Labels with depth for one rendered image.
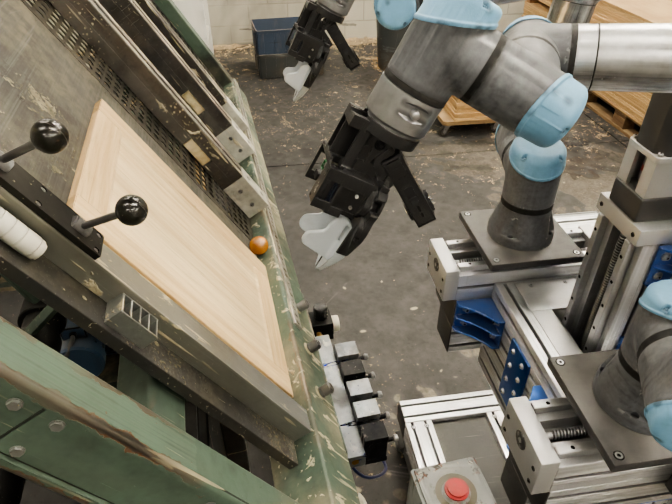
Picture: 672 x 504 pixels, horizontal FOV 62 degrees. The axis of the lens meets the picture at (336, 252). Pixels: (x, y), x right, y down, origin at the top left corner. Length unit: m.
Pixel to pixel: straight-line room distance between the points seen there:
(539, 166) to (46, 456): 1.01
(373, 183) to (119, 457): 0.40
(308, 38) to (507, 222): 0.59
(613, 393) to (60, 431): 0.80
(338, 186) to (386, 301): 2.10
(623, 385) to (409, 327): 1.67
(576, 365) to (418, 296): 1.72
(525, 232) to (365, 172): 0.73
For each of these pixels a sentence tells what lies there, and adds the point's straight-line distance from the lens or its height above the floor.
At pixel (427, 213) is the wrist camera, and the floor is 1.43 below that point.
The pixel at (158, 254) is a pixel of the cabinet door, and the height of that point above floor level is 1.22.
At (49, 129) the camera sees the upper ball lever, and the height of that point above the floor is 1.56.
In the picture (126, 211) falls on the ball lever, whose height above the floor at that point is 1.45.
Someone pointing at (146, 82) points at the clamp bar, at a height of 1.31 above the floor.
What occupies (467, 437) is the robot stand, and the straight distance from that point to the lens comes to 1.99.
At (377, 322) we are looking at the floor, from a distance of 2.60.
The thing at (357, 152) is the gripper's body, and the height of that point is 1.52.
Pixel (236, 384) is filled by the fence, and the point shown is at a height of 1.07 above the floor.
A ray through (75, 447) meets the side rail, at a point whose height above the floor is 1.30.
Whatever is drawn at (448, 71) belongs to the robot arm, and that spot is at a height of 1.61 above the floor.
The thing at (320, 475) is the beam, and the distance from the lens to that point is 1.06.
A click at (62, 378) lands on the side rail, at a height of 1.38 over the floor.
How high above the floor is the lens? 1.80
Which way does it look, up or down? 37 degrees down
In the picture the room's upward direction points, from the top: straight up
